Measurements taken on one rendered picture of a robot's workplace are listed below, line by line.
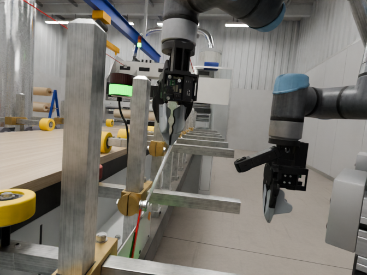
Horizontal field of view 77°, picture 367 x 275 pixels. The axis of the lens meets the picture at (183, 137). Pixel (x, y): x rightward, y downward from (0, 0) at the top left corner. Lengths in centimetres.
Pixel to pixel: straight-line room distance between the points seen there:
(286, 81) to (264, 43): 941
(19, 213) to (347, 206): 47
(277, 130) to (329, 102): 13
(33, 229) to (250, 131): 906
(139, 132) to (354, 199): 41
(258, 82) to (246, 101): 84
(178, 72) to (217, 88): 263
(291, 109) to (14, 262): 59
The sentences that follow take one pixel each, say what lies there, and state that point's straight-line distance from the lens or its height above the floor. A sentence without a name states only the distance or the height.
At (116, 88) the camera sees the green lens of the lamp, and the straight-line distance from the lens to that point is 56.
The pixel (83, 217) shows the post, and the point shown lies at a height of 92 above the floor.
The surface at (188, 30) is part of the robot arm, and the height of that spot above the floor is 123.
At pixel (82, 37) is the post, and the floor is 115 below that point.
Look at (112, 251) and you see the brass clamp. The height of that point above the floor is 82.
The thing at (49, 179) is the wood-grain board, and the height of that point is 89.
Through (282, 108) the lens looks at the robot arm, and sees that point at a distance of 58.
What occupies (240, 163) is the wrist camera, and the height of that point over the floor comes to 96.
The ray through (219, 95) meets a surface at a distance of 308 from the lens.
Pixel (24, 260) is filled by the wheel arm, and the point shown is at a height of 81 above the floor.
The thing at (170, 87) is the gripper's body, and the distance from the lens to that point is 47.
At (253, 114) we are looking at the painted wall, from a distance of 945.
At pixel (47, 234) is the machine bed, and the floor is 74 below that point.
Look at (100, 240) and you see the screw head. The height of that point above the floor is 84.
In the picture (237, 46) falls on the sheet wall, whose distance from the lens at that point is 986.
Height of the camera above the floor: 106
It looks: 5 degrees down
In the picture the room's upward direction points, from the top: 5 degrees clockwise
